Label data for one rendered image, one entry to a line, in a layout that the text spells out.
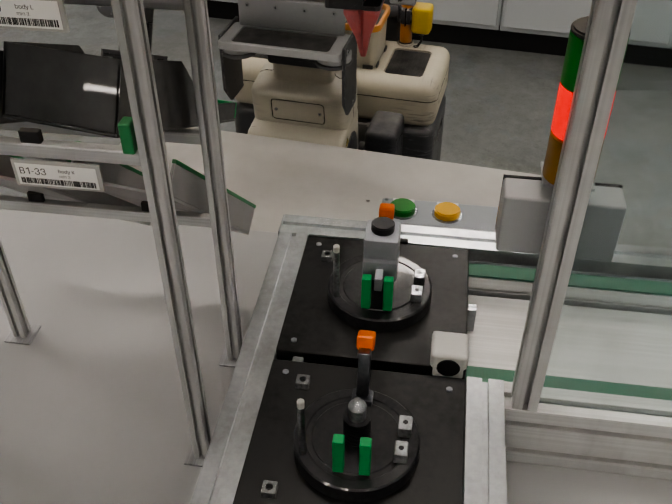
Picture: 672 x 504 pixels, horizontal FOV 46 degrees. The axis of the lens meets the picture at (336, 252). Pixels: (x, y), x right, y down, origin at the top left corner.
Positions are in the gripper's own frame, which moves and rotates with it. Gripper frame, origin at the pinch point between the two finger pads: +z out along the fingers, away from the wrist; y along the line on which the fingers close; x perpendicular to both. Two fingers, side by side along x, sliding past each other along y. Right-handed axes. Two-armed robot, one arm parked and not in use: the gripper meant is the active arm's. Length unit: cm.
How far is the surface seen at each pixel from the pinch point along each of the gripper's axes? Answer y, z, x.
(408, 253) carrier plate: 8.2, 27.1, -8.7
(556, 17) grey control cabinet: 57, 95, 277
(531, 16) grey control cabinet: 46, 96, 278
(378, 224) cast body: 4.7, 15.0, -19.3
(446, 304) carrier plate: 14.3, 27.5, -18.7
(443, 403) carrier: 14.8, 28.0, -36.0
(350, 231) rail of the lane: -1.0, 27.9, -3.5
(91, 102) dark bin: -21.6, -8.4, -36.5
